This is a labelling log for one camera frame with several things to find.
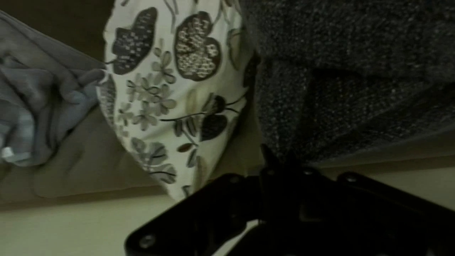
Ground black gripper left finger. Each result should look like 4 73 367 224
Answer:
124 174 263 256

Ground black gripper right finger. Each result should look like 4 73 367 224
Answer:
264 168 455 256

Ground dark grey fleece blanket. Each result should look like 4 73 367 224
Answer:
239 0 455 163

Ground olive tufted sofa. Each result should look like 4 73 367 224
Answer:
1 0 449 202

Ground floral black white pillow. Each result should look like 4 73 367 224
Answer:
97 0 253 201

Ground light grey crumpled cloth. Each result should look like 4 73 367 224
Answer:
0 12 104 167

